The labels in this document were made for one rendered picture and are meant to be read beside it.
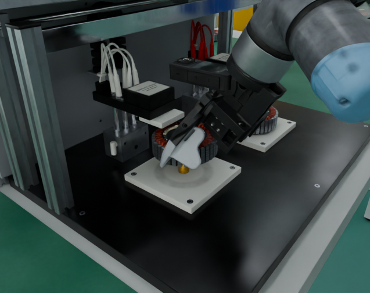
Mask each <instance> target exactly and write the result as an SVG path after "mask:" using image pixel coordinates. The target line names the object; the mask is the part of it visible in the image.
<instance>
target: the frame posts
mask: <svg viewBox="0 0 370 293"><path fill-rule="evenodd" d="M5 26H6V28H7V31H8V36H9V41H10V46H11V49H12V54H13V58H14V62H15V66H16V71H17V75H18V78H19V83H20V88H21V93H22V96H23V101H24V105H25V109H26V113H27V118H28V123H29V126H30V130H31V135H32V138H33V143H34V148H35V153H36V156H37V161H38V165H39V170H40V173H41V178H42V182H43V186H44V190H45V195H46V200H47V203H48V208H50V209H51V210H53V209H54V210H55V212H56V213H57V214H59V215H60V214H62V213H63V212H65V208H66V207H67V208H69V209H70V208H72V207H73V206H74V199H73V193H72V190H71V184H70V178H69V172H68V168H67V162H66V156H65V152H64V146H63V141H62V135H61V131H60V125H59V119H58V113H57V110H56V104H55V97H54V94H53V88H52V82H51V76H50V72H49V66H48V61H47V57H46V51H45V45H44V39H43V35H42V29H41V23H38V22H33V21H29V20H24V21H20V22H13V23H6V24H5ZM233 26H234V9H232V10H228V11H225V12H220V13H219V18H218V44H217V54H219V53H221V52H223V53H228V54H231V53H232V36H233ZM0 131H1V135H2V139H3V143H4V146H5V149H6V153H7V156H8V160H9V164H10V168H11V171H12V174H13V178H14V181H15V185H16V186H18V187H19V186H20V188H21V189H22V190H23V191H25V190H27V189H29V188H30V185H34V186H35V185H37V184H39V179H38V174H37V170H36V166H35V162H34V157H33V153H32V150H31V145H30V140H29V137H28V132H27V128H26V124H25V120H24V116H23V111H22V108H21V103H20V99H19V94H18V91H17V87H16V82H15V77H14V74H13V70H12V65H11V62H10V57H9V52H8V48H7V45H6V40H5V37H0Z"/></svg>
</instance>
